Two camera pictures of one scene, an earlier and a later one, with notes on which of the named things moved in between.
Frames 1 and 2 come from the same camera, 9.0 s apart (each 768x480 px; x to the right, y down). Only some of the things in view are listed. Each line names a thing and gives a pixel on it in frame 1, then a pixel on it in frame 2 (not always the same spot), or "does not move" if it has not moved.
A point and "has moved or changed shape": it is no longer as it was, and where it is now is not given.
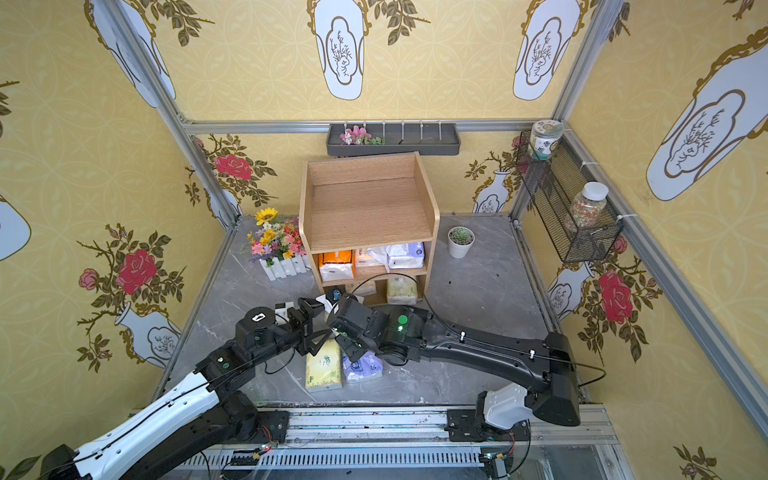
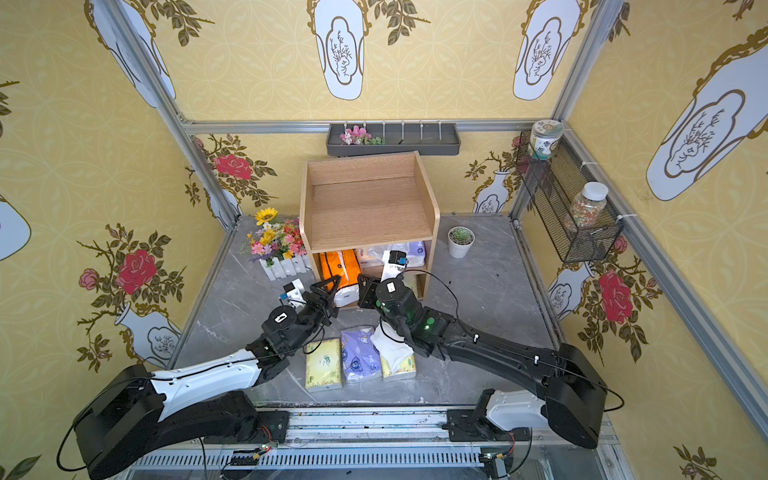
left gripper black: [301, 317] -> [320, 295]
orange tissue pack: [337, 265] has moved or changed shape
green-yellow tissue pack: [323, 369] does not move
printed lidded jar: [544, 138] does not move
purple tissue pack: [369, 366] does not move
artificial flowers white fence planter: [278, 246] does not move
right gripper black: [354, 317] -> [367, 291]
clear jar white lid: [588, 206] does not move
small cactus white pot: [460, 240] does not move
